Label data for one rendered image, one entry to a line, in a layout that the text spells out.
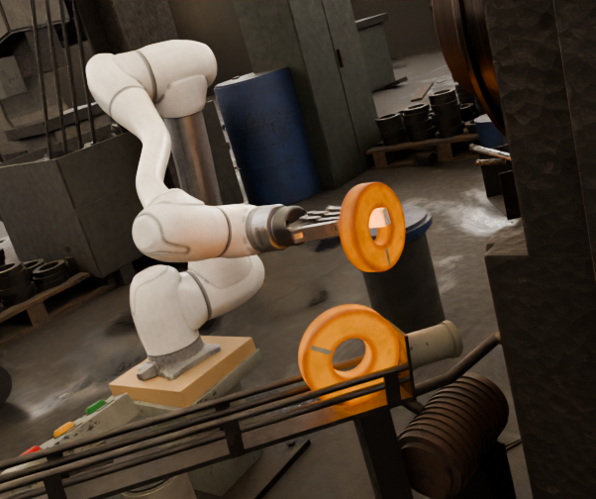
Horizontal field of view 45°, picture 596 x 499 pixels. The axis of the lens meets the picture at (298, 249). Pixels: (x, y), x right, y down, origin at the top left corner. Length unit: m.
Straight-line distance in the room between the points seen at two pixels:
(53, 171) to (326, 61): 1.99
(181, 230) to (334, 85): 3.82
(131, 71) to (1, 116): 5.04
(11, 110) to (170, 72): 5.02
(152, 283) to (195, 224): 0.64
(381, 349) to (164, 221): 0.45
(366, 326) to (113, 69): 0.97
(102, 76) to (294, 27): 3.13
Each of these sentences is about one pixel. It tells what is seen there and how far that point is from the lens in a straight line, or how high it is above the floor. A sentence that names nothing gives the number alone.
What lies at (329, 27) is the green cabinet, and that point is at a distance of 5.09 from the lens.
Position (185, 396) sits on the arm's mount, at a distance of 1.87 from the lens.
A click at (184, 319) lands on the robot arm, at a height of 0.52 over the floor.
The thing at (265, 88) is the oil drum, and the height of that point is 0.79.
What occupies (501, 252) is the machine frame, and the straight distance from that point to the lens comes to 0.89.
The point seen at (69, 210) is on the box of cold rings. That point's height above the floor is 0.53.
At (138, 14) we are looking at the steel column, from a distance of 4.19.
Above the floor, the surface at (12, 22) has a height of 1.72.
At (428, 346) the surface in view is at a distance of 1.11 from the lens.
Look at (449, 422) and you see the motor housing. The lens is 1.21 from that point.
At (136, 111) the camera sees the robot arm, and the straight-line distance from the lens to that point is 1.67.
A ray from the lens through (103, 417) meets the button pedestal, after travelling 1.41.
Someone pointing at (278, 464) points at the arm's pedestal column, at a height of 0.02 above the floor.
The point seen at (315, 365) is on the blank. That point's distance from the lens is 1.06.
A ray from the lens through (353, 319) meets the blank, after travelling 1.05.
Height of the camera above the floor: 1.20
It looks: 18 degrees down
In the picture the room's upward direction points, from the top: 16 degrees counter-clockwise
